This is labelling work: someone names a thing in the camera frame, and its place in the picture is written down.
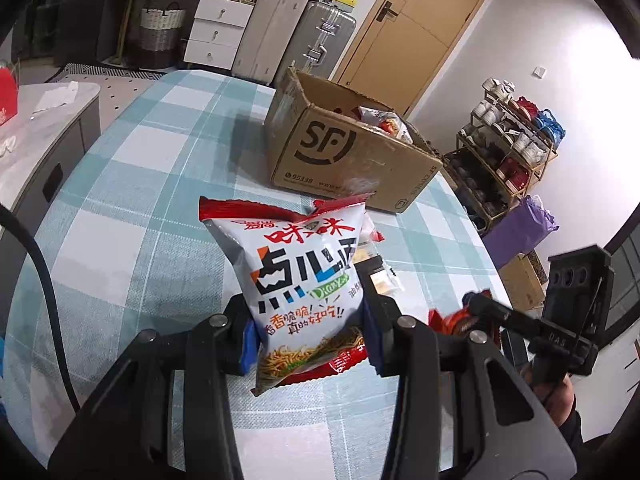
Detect wooden door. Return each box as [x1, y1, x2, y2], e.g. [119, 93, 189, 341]
[332, 0, 497, 118]

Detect wooden pole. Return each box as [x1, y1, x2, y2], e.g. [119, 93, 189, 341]
[116, 0, 133, 63]

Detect person's right hand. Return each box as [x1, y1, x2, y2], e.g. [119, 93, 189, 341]
[520, 360, 577, 431]

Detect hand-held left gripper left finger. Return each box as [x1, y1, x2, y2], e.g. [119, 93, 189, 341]
[47, 295, 261, 480]

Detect white desk with drawers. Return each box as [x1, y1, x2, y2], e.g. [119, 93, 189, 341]
[120, 0, 261, 68]

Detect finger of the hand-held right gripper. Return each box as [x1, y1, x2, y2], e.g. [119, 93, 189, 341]
[462, 291, 543, 347]

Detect brown cardboard box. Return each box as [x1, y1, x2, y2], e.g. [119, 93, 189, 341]
[264, 66, 445, 215]

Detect pale yellow snack packet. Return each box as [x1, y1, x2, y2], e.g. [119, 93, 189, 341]
[357, 210, 405, 297]

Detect silver suitcase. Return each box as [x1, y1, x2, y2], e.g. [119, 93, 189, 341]
[274, 1, 357, 86]

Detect beige suitcase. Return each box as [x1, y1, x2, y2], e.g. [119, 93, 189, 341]
[232, 0, 311, 86]

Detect red box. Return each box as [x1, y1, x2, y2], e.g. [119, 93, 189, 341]
[0, 65, 21, 126]

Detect person's right forearm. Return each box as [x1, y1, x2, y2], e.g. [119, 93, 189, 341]
[557, 395, 588, 461]

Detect cardboard box with dark print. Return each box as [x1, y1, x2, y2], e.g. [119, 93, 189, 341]
[497, 250, 548, 311]

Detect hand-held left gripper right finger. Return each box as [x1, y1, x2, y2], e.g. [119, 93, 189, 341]
[350, 272, 578, 480]

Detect wooden shoe rack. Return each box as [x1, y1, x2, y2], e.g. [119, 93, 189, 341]
[442, 77, 566, 233]

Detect dotted patterned rug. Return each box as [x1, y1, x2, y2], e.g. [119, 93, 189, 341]
[47, 62, 166, 111]

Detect purple bag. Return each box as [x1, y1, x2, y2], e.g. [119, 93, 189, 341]
[482, 195, 558, 271]

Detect white grey cabinet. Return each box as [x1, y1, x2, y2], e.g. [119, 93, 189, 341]
[0, 80, 102, 311]

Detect white orange snack packet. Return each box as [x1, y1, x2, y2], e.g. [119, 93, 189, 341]
[357, 106, 413, 141]

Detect black cable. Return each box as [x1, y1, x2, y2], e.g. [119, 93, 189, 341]
[0, 205, 81, 411]

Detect woven laundry basket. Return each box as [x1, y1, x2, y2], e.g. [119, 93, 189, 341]
[137, 2, 187, 68]

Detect white tissue paper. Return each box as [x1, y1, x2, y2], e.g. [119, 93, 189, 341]
[32, 81, 81, 113]

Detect red brown snack packet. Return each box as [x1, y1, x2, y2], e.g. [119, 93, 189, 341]
[429, 290, 498, 343]

